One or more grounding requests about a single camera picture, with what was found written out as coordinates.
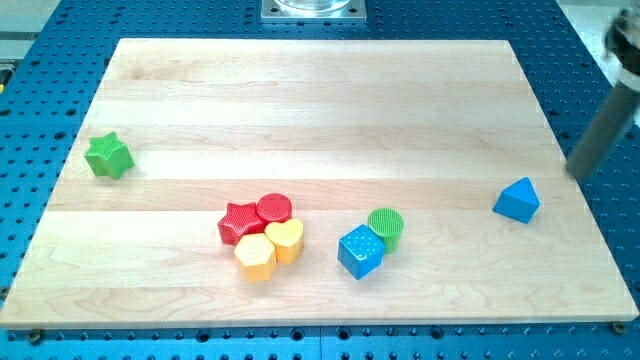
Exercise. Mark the yellow heart block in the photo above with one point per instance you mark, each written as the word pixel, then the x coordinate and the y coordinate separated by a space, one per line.
pixel 288 239

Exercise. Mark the blue triangle block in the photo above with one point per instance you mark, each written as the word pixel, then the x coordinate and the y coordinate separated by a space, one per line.
pixel 519 201

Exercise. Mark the red star block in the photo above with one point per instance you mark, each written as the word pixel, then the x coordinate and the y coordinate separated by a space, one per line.
pixel 239 220

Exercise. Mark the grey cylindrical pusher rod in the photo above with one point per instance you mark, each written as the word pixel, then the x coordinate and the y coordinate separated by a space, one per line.
pixel 608 125

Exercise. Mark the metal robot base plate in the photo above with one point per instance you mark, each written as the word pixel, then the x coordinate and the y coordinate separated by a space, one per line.
pixel 289 11

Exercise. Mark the green cylinder block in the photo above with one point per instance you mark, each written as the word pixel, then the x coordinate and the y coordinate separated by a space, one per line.
pixel 388 225

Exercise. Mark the red cylinder block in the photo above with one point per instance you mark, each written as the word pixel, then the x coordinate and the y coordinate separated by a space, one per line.
pixel 274 207

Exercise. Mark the green star block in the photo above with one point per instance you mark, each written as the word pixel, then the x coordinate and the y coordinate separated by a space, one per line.
pixel 108 156

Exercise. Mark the wooden board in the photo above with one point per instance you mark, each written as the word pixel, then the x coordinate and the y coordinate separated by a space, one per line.
pixel 433 129

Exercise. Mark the blurred robot tool mount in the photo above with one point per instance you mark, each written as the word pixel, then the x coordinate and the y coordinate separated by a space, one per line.
pixel 622 40

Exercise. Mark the yellow hexagon block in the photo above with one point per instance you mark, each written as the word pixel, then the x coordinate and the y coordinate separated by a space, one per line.
pixel 256 256

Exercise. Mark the blue cube block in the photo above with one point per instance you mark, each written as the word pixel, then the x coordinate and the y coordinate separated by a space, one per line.
pixel 360 251

